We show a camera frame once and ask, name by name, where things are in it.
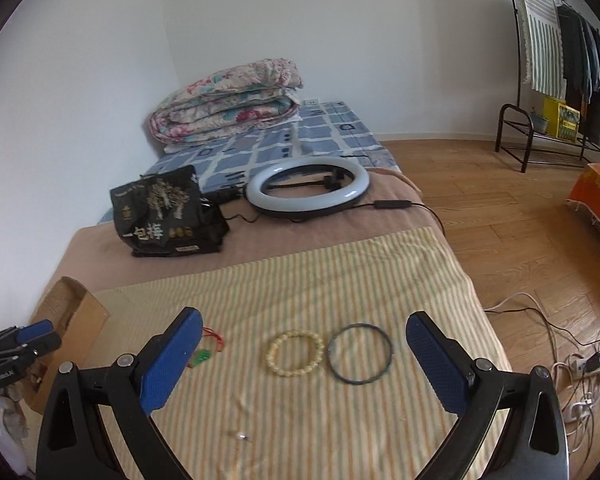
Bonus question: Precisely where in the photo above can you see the red cord jade pendant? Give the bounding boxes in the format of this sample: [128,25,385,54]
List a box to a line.
[187,326,225,368]

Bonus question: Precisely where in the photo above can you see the black bangle ring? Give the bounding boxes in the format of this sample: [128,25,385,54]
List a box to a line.
[326,322,394,387]

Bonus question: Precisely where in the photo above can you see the yellow bead bracelet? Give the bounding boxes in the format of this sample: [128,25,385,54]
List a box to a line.
[265,328,326,378]

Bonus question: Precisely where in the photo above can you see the open cardboard box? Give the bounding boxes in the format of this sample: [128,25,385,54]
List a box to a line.
[23,276,109,415]

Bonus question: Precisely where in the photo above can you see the black snack bag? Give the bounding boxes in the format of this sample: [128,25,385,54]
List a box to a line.
[110,166,230,258]

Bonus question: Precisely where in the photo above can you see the yellow striped cloth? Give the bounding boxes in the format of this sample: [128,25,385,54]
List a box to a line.
[85,228,509,479]

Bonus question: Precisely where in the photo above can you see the brown blanket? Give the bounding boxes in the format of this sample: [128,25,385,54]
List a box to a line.
[45,168,445,294]

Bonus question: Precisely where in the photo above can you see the black clothes rack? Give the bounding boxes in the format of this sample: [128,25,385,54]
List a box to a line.
[494,0,600,172]

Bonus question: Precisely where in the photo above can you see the yellow box on rack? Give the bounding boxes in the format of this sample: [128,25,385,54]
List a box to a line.
[543,96,580,143]

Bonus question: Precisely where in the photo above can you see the folded floral quilt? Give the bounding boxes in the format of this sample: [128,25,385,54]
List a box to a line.
[148,58,303,148]

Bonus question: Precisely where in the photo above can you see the blue checkered bed sheet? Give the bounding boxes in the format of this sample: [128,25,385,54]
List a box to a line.
[98,100,399,224]

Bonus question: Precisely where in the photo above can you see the dark hanging clothes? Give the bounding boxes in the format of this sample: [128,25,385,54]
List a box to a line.
[557,4,600,147]

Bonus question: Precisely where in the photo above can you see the striped hanging towel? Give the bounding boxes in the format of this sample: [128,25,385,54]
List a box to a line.
[514,0,566,100]

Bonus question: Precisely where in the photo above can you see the white power strip cables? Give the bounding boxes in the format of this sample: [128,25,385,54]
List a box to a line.
[482,291,600,456]

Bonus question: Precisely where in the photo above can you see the ring light cable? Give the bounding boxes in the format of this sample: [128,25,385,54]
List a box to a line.
[362,199,447,236]

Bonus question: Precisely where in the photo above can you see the white ring light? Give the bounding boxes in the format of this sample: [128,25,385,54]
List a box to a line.
[245,156,370,220]

